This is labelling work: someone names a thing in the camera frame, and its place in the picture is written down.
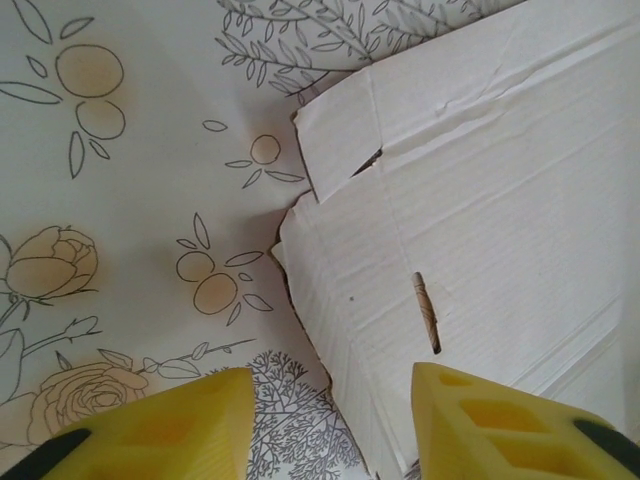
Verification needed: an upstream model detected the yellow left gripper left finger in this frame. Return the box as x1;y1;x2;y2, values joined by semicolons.
0;367;256;480

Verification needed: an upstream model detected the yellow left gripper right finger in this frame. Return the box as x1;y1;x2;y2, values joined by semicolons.
410;362;640;480

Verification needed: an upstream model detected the pink and white paper box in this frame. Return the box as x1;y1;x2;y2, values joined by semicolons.
269;0;640;480

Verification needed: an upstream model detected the floral printed table cover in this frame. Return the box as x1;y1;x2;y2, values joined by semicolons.
0;0;531;480

